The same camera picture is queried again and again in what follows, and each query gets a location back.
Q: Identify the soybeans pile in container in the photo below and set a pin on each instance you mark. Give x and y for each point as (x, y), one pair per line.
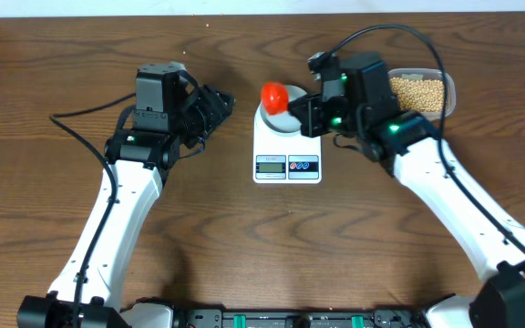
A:
(425, 96)

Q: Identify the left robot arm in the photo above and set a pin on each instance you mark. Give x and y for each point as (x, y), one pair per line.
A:
(172, 110)

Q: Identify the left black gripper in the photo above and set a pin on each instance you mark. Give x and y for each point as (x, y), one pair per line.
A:
(211, 111)

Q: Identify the clear plastic container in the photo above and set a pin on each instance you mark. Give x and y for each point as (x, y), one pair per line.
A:
(449, 101)

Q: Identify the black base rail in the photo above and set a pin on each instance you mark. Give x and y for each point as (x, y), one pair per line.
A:
(217, 318)

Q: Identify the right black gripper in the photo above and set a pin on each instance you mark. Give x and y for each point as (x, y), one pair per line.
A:
(311, 123)

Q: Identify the light blue round bowl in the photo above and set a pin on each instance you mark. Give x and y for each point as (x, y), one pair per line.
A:
(284, 123)

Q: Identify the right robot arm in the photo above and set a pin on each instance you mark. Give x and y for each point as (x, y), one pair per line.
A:
(356, 101)

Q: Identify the white digital kitchen scale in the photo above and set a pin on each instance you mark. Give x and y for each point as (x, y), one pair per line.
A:
(284, 158)

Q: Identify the red plastic measuring scoop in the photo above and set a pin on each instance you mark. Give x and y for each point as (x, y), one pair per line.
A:
(274, 98)

